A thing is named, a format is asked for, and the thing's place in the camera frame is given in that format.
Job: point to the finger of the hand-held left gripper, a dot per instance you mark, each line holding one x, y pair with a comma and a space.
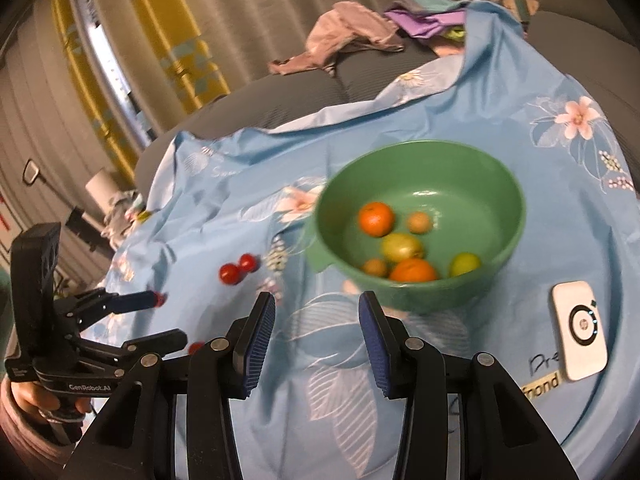
120, 302
150, 341

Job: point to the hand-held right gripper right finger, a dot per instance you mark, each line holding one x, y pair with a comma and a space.
374, 345

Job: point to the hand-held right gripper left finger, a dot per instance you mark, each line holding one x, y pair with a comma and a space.
257, 345

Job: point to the small tan round fruit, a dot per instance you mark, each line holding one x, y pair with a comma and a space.
375, 267
419, 222

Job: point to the orange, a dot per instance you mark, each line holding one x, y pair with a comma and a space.
376, 219
412, 272

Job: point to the yellow-green fruit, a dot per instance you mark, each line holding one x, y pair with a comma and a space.
465, 264
402, 246

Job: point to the green plastic bowl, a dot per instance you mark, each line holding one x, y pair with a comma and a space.
450, 170

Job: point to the person's left hand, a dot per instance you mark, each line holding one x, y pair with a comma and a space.
35, 400

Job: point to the pile of clothes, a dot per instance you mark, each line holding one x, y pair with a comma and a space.
122, 215

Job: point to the yellow patterned curtain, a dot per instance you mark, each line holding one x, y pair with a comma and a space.
170, 35
85, 85

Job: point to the white portable device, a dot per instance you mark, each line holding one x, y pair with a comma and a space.
580, 355

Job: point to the grey sofa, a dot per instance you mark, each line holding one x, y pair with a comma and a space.
300, 95

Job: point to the blue floral cloth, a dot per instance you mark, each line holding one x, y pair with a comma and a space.
500, 110

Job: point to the lime green garment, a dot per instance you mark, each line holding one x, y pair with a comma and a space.
454, 34

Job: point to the pink garment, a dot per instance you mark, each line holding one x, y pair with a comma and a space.
345, 25

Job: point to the purple garment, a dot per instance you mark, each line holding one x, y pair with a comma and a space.
425, 25

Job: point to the teal garment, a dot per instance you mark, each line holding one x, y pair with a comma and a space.
425, 2

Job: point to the striped pillow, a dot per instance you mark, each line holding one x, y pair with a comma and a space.
520, 10

